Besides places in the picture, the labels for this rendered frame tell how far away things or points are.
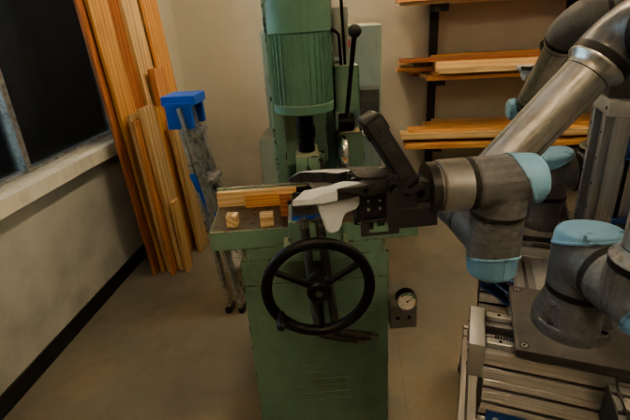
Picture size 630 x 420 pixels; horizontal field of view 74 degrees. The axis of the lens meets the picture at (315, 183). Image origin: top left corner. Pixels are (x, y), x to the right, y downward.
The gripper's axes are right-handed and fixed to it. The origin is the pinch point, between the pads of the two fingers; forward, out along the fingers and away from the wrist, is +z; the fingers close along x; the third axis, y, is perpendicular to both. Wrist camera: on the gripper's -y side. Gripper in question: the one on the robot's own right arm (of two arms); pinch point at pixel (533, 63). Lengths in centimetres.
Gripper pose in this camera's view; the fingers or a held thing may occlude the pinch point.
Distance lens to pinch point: 194.2
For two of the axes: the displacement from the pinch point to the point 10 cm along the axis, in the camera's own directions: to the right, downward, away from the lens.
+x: 9.8, -1.4, -1.6
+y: 1.9, 9.2, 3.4
